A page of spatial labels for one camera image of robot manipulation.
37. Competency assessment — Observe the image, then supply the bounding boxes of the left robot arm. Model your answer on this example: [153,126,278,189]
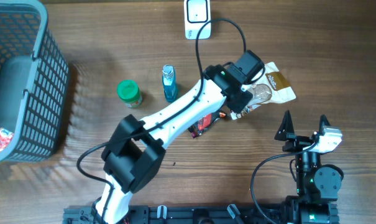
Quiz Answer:
[92,50,265,223]

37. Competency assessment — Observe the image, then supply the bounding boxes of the blue bottle with white cap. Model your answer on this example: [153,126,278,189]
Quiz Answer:
[162,65,178,103]

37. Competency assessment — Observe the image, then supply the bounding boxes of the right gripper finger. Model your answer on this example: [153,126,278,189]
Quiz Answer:
[319,114,330,133]
[274,110,295,141]

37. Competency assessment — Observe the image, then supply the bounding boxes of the black red snack packet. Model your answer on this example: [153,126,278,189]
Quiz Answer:
[188,110,228,138]

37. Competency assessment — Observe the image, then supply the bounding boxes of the green lid jar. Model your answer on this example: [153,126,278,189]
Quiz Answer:
[117,80,142,108]

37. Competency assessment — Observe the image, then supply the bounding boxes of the grey plastic mesh basket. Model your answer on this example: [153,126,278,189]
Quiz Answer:
[0,0,70,162]

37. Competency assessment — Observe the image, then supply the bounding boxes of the white barcode scanner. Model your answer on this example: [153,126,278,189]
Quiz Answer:
[184,0,211,40]

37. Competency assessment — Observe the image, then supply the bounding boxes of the beige PanTree snack pouch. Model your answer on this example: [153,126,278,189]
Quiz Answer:
[230,62,296,120]

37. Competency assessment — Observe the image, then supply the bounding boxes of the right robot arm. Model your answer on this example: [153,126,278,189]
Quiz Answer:
[275,111,344,224]

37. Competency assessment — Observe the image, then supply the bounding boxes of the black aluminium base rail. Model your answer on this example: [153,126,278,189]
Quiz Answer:
[62,203,341,224]

